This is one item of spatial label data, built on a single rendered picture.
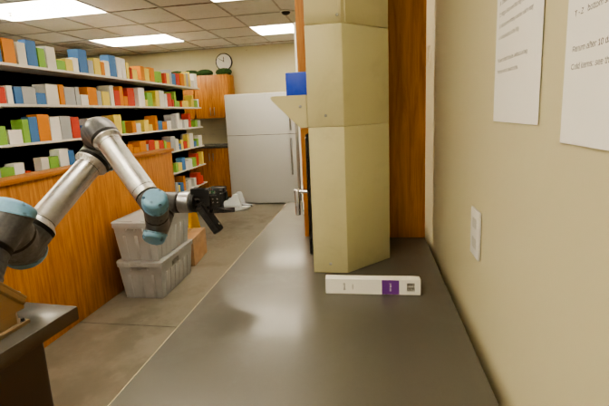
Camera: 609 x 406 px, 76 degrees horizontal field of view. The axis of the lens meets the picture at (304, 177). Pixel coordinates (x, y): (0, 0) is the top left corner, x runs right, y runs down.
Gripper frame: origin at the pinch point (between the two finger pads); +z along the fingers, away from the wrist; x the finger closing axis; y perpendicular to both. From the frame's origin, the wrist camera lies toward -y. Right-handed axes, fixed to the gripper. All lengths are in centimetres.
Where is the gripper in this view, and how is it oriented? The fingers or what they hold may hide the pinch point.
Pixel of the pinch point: (248, 207)
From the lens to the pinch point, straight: 134.5
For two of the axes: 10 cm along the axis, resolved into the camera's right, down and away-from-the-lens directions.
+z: 9.9, -0.1, -1.6
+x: 1.6, -1.7, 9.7
